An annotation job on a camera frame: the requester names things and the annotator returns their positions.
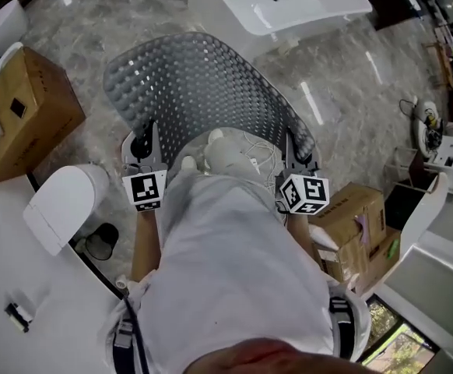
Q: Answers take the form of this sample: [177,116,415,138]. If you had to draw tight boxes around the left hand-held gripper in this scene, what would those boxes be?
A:
[120,121,169,213]

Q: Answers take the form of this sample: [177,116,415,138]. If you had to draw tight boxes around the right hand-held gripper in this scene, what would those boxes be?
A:
[275,128,331,216]

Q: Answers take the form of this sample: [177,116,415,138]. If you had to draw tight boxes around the grey perforated rubber mat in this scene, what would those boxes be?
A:
[102,31,316,164]

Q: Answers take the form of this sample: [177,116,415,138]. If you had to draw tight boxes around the person's right forearm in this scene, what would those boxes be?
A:
[286,212,325,274]

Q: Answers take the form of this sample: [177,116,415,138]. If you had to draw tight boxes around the person's left forearm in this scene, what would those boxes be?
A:
[131,208,166,282]

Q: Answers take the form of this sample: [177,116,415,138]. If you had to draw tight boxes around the person's light grey trousers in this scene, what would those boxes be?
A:
[202,134,265,177]

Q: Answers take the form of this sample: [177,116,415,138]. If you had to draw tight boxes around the person's right white shoe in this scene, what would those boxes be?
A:
[207,128,226,146]

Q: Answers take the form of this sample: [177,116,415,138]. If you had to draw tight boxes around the white toilet with closed lid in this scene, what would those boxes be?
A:
[23,164,111,257]

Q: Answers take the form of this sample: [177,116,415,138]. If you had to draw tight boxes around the white paper wrap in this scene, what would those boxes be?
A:
[307,224,339,251]

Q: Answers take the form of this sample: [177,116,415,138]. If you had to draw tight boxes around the large brown cardboard box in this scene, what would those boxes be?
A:
[0,46,86,187]

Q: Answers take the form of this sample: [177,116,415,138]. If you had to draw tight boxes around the pink item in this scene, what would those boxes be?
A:
[353,213,370,245]

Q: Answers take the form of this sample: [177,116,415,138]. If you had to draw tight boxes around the person's white shirt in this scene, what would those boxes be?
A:
[107,168,372,374]

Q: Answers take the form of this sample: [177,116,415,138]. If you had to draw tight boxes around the open brown cardboard box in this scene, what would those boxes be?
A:
[314,226,402,290]

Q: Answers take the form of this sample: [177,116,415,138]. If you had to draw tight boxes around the green item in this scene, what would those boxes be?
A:
[385,238,401,263]

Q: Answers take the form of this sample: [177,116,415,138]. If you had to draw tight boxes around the white bathtub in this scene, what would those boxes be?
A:
[187,0,374,58]

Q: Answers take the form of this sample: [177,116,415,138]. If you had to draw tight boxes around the white ceramic basin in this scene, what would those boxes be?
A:
[399,171,450,257]

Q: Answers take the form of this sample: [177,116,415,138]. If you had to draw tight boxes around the white curved toilet seat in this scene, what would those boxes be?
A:
[0,41,24,82]

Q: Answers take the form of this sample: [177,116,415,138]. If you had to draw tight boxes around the person's face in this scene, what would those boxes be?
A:
[183,337,383,374]

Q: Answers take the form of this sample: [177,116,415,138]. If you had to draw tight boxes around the window with green view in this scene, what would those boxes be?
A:
[360,294,441,374]

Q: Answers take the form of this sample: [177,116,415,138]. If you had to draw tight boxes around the tangled white cable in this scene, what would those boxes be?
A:
[241,130,288,190]

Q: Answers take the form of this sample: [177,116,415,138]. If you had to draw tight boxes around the white round device with wires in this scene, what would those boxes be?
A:
[399,96,446,156]

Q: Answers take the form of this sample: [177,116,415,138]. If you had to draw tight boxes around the grey harness strap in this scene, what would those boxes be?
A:
[328,296,355,362]
[112,317,142,374]

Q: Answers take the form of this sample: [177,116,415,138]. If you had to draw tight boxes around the black body cable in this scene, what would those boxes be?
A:
[123,297,150,374]

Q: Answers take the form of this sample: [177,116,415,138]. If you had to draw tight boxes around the wall toilet paper holder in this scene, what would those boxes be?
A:
[4,292,35,333]

